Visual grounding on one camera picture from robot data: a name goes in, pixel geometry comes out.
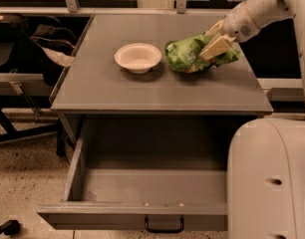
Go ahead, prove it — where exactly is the white paper bowl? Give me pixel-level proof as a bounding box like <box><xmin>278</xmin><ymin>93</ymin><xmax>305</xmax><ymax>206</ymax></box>
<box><xmin>115</xmin><ymin>43</ymin><xmax>161</xmax><ymax>74</ymax></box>

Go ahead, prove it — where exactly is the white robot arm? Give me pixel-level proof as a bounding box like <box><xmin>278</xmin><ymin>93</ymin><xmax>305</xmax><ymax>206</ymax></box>
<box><xmin>200</xmin><ymin>0</ymin><xmax>305</xmax><ymax>239</ymax></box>

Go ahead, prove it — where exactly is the open grey top drawer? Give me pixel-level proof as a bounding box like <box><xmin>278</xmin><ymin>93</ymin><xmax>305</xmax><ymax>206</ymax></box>
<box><xmin>38</xmin><ymin>116</ymin><xmax>244</xmax><ymax>230</ymax></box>

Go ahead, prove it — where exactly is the green rice chip bag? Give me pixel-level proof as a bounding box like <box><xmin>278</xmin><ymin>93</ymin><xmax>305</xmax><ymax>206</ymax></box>
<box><xmin>164</xmin><ymin>33</ymin><xmax>240</xmax><ymax>73</ymax></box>

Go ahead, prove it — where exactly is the black drawer handle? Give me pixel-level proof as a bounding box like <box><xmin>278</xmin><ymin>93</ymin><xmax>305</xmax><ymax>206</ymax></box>
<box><xmin>145</xmin><ymin>215</ymin><xmax>184</xmax><ymax>233</ymax></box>

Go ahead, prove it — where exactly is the grey cabinet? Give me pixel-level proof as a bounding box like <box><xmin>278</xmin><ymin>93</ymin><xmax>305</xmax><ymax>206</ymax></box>
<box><xmin>52</xmin><ymin>11</ymin><xmax>272</xmax><ymax>141</ymax></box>

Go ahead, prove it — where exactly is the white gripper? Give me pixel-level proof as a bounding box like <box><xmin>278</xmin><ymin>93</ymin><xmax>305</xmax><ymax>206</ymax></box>
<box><xmin>198</xmin><ymin>3</ymin><xmax>260</xmax><ymax>61</ymax></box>

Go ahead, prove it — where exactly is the black chair base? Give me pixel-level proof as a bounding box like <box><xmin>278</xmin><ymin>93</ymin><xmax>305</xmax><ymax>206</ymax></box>
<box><xmin>0</xmin><ymin>73</ymin><xmax>69</xmax><ymax>157</ymax></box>

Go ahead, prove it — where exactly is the dark bag with cloth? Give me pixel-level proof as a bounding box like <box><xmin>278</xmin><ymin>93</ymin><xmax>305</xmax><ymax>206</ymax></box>
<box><xmin>0</xmin><ymin>14</ymin><xmax>78</xmax><ymax>87</ymax></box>

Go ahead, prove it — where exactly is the black caster wheel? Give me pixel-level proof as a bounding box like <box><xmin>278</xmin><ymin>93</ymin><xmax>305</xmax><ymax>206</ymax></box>
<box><xmin>0</xmin><ymin>220</ymin><xmax>20</xmax><ymax>236</ymax></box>

